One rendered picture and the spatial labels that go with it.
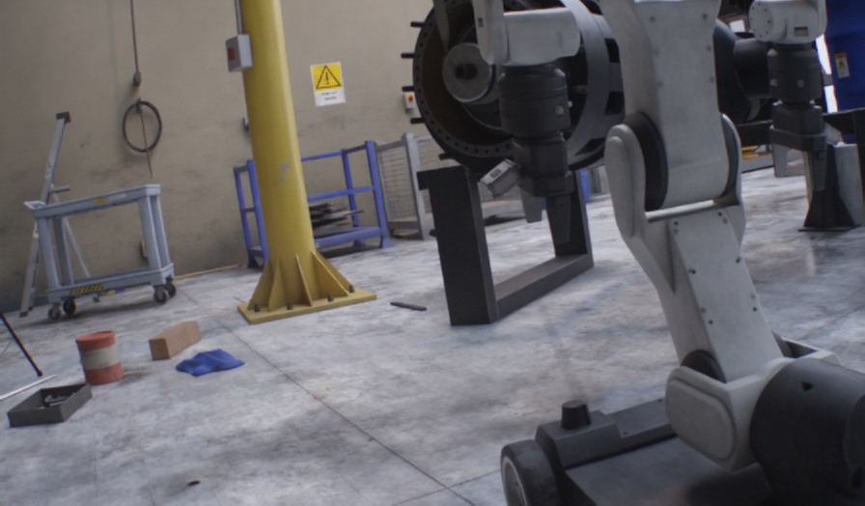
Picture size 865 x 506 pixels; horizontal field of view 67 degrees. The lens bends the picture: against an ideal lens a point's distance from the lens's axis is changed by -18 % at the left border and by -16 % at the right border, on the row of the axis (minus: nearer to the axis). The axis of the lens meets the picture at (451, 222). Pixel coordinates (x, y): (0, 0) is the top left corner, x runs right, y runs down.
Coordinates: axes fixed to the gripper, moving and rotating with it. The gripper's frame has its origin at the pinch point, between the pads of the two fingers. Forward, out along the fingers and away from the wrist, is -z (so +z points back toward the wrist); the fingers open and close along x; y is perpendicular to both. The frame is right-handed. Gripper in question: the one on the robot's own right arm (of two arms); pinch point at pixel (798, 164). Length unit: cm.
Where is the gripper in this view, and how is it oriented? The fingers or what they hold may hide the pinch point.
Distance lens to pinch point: 123.7
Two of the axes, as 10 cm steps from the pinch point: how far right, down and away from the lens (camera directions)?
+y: -9.7, 1.7, -1.8
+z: -1.2, -9.6, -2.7
